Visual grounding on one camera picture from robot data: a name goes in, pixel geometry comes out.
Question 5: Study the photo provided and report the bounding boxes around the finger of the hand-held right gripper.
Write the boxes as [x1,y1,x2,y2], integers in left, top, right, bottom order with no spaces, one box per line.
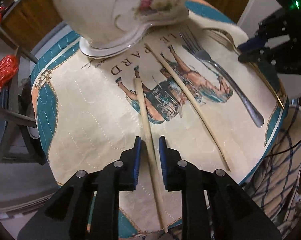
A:
[237,9,295,54]
[238,39,301,74]

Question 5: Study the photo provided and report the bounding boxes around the crumpled red plastic bag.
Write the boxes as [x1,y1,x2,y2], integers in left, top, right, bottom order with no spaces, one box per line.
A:
[0,55,19,104]

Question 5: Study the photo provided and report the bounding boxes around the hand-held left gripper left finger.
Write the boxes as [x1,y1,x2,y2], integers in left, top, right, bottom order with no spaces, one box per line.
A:
[17,136,142,240]

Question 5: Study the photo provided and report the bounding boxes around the printed quilted cloth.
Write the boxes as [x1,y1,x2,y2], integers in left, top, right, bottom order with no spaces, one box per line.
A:
[30,0,290,234]

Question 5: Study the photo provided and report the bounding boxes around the gold fork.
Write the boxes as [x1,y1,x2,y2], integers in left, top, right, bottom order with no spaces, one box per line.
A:
[207,28,286,110]

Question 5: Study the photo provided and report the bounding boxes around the floral ceramic utensil holder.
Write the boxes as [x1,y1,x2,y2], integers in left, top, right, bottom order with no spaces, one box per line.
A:
[50,0,191,58]

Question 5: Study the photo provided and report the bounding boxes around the grey metal shelf rack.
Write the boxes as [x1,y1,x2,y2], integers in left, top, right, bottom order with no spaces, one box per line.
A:
[0,12,44,165]

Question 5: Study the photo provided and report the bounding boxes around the black cable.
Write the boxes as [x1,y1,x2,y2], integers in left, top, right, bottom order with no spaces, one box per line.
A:
[264,105,301,158]

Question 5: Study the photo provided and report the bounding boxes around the silver fork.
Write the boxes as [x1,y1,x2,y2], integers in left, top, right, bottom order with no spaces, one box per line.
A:
[179,27,265,128]

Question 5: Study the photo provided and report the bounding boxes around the person's plaid trouser leg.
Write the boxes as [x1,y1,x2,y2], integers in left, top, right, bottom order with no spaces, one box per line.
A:
[241,105,301,235]

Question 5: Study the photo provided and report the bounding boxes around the wooden chopstick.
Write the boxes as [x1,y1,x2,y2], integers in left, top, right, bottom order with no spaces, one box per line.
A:
[144,44,231,172]
[133,77,169,233]

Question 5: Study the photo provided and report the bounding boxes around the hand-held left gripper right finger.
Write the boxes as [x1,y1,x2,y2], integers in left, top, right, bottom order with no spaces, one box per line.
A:
[159,135,282,240]

